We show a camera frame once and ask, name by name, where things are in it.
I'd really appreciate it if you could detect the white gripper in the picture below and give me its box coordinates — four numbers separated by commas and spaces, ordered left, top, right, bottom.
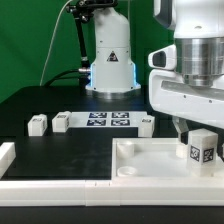
149, 69, 224, 144

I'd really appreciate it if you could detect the white square tabletop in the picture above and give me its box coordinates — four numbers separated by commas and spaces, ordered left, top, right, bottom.
112, 138, 224, 178

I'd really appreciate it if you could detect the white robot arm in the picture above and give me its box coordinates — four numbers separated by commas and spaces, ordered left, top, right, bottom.
86, 0, 224, 129

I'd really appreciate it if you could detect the white sheet with AprilTags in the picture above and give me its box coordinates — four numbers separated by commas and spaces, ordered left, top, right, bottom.
70, 111, 147, 128

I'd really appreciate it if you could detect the white U-shaped obstacle fence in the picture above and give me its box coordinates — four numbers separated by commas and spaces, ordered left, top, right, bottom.
0, 142, 224, 206

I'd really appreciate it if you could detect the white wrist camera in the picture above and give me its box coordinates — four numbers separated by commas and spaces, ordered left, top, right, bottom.
148, 44, 177, 71

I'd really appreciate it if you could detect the black cable bundle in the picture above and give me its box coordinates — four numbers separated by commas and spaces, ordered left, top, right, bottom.
44, 68, 92, 88

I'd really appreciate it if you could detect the white cable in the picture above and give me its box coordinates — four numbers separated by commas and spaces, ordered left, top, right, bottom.
39, 0, 73, 87

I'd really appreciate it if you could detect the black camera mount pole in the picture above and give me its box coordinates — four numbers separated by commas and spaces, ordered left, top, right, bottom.
66, 0, 118, 68

